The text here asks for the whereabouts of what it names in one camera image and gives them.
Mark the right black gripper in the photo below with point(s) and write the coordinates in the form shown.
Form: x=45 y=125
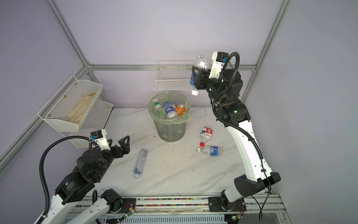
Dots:
x=201 y=79

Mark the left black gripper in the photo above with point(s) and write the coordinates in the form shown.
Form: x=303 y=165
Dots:
x=125 y=149

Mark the crushed clear bottle white cap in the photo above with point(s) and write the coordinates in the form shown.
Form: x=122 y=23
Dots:
x=140 y=163

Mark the orange label bottle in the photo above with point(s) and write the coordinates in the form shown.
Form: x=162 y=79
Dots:
x=180 y=109

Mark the small blue label bottle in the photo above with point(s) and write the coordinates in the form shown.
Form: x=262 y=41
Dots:
x=170 y=111

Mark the green label clear bottle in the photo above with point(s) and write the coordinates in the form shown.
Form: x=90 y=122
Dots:
x=159 y=110

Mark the red label crushed bottle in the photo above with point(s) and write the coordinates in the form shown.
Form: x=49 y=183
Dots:
x=205 y=136

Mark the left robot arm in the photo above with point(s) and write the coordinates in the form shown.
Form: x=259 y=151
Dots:
x=90 y=169

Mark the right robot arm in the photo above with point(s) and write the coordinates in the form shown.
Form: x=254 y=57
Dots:
x=234 y=115

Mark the grey mesh waste bin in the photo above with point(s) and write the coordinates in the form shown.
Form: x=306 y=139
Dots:
x=170 y=133

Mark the beige cloth in shelf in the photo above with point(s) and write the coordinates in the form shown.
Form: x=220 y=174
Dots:
x=78 y=112

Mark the white mesh two-tier shelf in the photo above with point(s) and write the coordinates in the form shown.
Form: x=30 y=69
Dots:
x=54 y=113

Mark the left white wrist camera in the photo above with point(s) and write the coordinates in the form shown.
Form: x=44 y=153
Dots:
x=99 y=137

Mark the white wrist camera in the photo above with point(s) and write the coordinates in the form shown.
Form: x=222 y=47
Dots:
x=99 y=137
x=219 y=59

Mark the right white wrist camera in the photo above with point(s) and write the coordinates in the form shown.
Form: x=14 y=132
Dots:
x=219 y=59

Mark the white wire wall basket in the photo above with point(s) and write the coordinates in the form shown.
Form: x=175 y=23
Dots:
x=172 y=75

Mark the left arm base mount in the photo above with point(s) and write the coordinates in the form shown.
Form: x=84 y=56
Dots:
x=123 y=205

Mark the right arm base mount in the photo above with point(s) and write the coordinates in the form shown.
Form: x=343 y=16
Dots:
x=219 y=204

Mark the aluminium front rail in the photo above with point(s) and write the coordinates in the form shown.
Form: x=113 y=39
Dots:
x=181 y=205

